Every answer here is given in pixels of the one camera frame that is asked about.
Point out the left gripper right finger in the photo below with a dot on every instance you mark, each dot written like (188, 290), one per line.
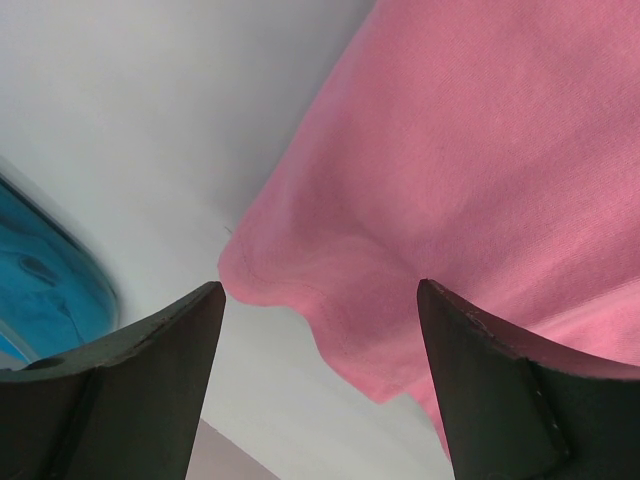
(515, 405)

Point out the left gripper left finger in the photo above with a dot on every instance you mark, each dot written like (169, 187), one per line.
(126, 406)

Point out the translucent blue plastic bin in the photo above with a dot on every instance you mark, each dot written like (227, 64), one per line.
(60, 270)

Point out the pink t shirt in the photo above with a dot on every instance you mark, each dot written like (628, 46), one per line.
(492, 146)

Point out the crumpled blue t shirt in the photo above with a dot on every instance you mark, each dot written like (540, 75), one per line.
(40, 290)

